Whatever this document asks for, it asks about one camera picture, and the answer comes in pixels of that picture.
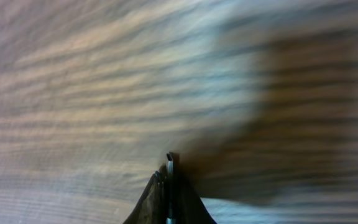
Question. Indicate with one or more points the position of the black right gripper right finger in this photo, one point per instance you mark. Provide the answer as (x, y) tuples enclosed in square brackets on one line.
[(189, 208)]

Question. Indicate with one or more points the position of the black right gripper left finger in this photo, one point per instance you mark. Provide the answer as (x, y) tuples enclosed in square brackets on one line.
[(150, 208)]

